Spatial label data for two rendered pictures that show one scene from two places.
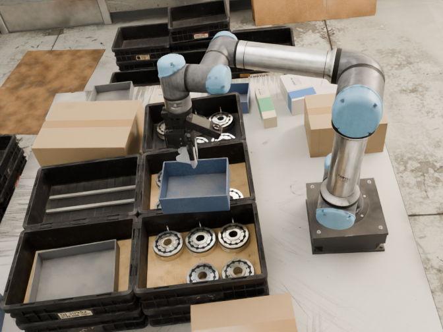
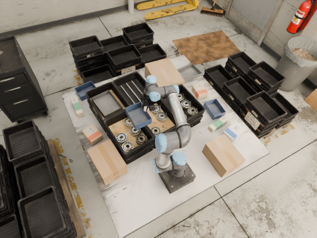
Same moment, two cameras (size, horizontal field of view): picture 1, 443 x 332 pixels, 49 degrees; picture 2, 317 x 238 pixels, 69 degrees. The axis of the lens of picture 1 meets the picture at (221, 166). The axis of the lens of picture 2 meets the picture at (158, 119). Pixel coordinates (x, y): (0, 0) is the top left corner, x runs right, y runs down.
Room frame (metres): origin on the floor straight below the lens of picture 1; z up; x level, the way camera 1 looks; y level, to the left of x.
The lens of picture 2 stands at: (0.38, -0.85, 2.67)
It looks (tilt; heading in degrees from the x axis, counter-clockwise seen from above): 55 degrees down; 48
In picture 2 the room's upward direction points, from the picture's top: 6 degrees clockwise
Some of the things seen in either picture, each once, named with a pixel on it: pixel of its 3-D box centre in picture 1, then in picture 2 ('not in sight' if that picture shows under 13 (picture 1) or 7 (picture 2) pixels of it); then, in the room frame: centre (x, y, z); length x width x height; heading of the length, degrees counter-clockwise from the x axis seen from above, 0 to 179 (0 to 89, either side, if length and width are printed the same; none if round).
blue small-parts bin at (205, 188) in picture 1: (195, 185); (138, 115); (1.00, 0.09, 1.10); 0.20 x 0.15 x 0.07; 82
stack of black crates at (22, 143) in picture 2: not in sight; (30, 149); (0.08, 0.81, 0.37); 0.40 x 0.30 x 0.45; 82
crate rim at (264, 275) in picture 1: (198, 246); (128, 130); (0.91, 0.11, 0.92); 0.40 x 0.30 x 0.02; 87
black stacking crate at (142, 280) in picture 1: (201, 255); (129, 132); (0.91, 0.11, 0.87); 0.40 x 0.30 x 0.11; 87
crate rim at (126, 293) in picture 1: (73, 261); (107, 100); (0.93, 0.51, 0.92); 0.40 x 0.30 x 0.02; 87
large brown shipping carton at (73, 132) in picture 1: (94, 140); (163, 78); (1.64, 0.53, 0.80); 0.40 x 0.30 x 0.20; 77
